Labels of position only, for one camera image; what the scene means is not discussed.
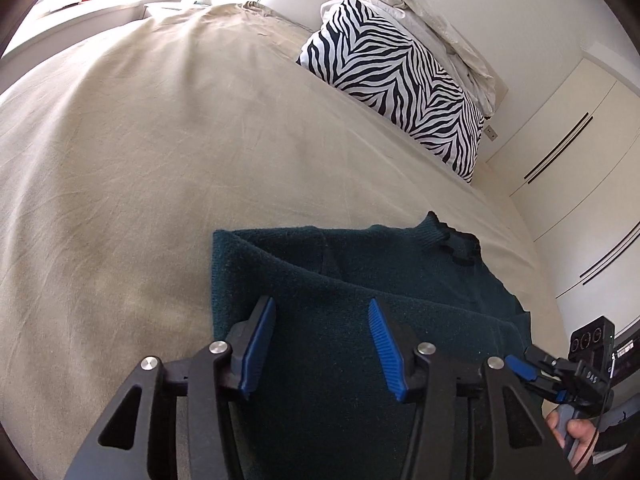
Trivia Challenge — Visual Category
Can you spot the person's right hand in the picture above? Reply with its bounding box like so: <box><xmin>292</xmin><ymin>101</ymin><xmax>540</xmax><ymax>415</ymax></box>
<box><xmin>546</xmin><ymin>409</ymin><xmax>602</xmax><ymax>476</ymax></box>

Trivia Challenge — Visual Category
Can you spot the beige bed sheet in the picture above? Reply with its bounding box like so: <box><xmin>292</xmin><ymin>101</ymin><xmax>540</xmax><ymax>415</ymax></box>
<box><xmin>0</xmin><ymin>2</ymin><xmax>566</xmax><ymax>480</ymax></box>

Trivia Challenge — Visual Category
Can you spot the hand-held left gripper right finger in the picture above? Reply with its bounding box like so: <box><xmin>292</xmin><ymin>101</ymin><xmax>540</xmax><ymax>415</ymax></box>
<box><xmin>367</xmin><ymin>298</ymin><xmax>576</xmax><ymax>480</ymax></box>

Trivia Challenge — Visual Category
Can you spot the white wardrobe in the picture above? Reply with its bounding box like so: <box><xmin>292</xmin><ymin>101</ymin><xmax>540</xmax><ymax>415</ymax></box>
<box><xmin>487</xmin><ymin>40</ymin><xmax>640</xmax><ymax>346</ymax></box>

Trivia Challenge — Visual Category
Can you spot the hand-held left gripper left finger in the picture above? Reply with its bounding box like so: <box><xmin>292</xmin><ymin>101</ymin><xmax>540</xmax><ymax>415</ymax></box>
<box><xmin>62</xmin><ymin>296</ymin><xmax>277</xmax><ymax>480</ymax></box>

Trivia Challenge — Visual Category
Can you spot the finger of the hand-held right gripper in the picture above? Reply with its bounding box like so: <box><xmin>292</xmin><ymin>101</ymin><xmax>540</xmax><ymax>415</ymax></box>
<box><xmin>524</xmin><ymin>344</ymin><xmax>563</xmax><ymax>370</ymax></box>
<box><xmin>504</xmin><ymin>354</ymin><xmax>567</xmax><ymax>405</ymax></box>

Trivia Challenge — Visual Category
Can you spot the dark green sweater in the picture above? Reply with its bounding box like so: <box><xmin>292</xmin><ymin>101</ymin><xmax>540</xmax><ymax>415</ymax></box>
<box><xmin>211</xmin><ymin>211</ymin><xmax>532</xmax><ymax>480</ymax></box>

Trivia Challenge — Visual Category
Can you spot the zebra print pillow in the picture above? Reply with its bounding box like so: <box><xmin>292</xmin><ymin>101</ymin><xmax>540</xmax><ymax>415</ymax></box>
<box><xmin>296</xmin><ymin>0</ymin><xmax>487</xmax><ymax>184</ymax></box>

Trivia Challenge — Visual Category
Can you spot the crumpled white duvet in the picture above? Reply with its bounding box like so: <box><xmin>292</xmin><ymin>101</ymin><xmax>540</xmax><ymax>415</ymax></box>
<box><xmin>320</xmin><ymin>0</ymin><xmax>503</xmax><ymax>113</ymax></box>

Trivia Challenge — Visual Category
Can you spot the white nightstand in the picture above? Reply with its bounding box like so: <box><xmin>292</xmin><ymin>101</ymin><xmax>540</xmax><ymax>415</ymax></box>
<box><xmin>144</xmin><ymin>0</ymin><xmax>201</xmax><ymax>21</ymax></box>

